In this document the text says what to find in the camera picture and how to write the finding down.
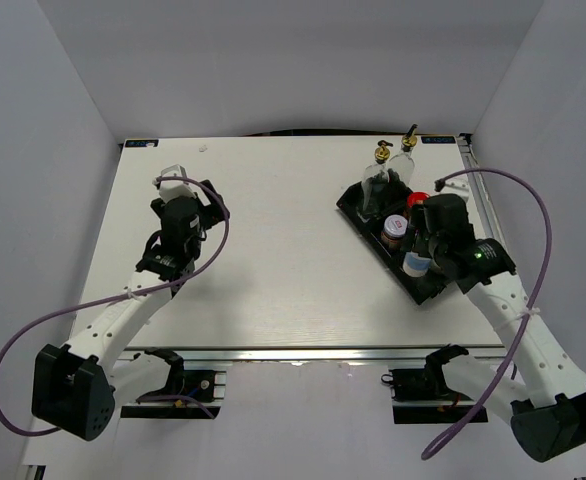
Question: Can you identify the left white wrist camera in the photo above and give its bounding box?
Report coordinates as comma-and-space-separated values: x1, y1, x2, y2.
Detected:
153, 164, 196, 203

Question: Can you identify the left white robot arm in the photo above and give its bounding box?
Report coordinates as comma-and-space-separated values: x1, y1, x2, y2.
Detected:
31, 173, 230, 441

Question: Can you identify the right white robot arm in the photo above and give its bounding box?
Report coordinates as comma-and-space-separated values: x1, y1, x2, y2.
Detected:
406, 194, 586, 462

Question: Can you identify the blue table logo sticker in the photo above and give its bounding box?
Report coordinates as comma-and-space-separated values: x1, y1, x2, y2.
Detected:
124, 139, 159, 148

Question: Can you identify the red-lid dark sauce jar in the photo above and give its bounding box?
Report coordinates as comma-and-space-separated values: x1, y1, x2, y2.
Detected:
406, 191, 430, 211

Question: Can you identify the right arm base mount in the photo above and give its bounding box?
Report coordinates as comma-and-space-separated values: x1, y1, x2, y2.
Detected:
380, 345, 474, 425

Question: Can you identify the aluminium table frame rail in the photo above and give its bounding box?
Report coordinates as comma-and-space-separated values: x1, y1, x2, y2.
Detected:
40, 133, 519, 365

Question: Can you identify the blue-label silver-lid shaker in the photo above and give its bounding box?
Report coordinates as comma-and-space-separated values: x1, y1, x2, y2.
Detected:
402, 251, 431, 278

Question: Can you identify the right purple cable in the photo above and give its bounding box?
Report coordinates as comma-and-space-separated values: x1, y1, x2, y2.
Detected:
420, 168, 554, 460

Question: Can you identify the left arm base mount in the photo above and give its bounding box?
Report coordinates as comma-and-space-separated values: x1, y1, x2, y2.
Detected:
121, 348, 227, 420

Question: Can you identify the small white-lid sauce jar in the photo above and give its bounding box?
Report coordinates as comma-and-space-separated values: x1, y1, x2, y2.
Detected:
380, 214, 408, 251

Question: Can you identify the black plastic organizer tray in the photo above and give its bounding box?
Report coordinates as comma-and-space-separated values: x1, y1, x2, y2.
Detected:
336, 182, 451, 305

